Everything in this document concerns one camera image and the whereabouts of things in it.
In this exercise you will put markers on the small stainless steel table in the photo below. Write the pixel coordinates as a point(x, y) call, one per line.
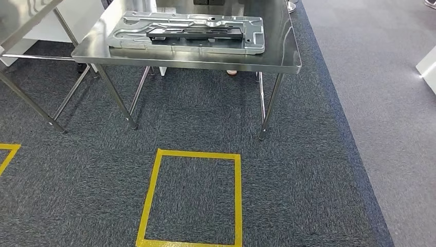
point(20, 20)

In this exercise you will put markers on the white cabinet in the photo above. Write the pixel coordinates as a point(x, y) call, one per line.
point(78, 20)

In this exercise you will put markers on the black plastic frame part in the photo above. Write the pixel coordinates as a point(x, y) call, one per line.
point(194, 33)

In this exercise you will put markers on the stainless steel workbench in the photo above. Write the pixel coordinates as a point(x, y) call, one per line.
point(190, 61)

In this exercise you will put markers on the person's foot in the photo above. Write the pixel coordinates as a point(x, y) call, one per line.
point(232, 72)

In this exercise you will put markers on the white furniture corner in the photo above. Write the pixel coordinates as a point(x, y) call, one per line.
point(428, 70)

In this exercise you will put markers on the aluminium fixture plate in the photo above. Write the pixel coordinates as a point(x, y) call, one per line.
point(252, 44)

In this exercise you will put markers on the chrome stand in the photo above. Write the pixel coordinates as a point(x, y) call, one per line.
point(291, 6)

